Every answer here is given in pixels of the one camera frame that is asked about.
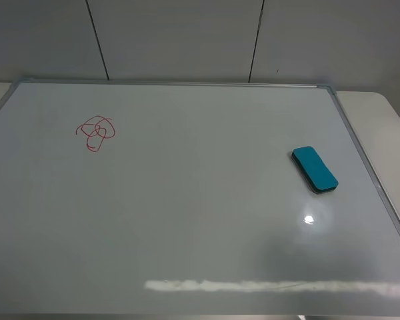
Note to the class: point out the white whiteboard with aluminium frame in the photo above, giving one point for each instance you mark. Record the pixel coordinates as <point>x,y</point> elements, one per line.
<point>184,199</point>

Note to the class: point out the teal whiteboard eraser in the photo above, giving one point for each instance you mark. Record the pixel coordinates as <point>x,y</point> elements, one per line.
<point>312,167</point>

